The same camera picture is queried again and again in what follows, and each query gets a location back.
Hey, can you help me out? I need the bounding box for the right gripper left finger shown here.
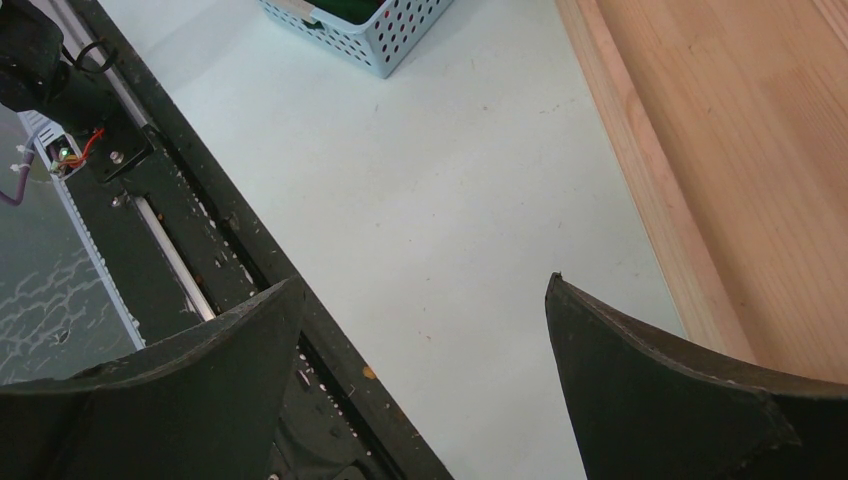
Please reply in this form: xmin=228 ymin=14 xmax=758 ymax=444
xmin=1 ymin=277 xmax=306 ymax=479

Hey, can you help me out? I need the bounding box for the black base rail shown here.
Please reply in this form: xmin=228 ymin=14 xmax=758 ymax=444
xmin=44 ymin=1 xmax=449 ymax=479

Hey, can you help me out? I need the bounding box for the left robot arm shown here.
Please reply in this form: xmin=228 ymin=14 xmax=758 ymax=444
xmin=1 ymin=1 xmax=116 ymax=132

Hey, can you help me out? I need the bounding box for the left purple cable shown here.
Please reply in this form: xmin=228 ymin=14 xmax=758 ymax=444
xmin=0 ymin=142 xmax=34 ymax=208

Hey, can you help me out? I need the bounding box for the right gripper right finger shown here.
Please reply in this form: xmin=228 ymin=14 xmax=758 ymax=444
xmin=545 ymin=273 xmax=847 ymax=479

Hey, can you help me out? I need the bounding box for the light blue perforated basket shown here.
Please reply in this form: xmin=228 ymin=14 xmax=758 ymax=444
xmin=259 ymin=0 xmax=451 ymax=79

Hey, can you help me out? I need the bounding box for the wooden hanger stand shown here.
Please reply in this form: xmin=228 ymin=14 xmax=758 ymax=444
xmin=557 ymin=1 xmax=847 ymax=383

